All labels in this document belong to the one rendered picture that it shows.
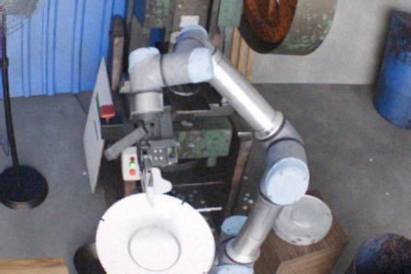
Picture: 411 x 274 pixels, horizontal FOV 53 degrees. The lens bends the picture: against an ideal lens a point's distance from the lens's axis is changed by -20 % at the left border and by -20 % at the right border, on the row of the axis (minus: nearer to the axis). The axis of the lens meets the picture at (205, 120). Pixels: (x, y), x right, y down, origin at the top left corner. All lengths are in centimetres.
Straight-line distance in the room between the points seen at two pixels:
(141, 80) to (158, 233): 35
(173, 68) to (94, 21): 214
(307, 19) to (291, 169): 70
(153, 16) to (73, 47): 146
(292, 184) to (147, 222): 38
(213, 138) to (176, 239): 103
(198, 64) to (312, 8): 75
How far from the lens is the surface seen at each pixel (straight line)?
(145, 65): 114
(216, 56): 125
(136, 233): 114
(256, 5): 227
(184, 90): 205
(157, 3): 187
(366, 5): 395
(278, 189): 127
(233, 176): 221
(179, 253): 116
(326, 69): 400
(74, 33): 323
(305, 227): 209
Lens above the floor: 185
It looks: 34 degrees down
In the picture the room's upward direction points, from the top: 8 degrees clockwise
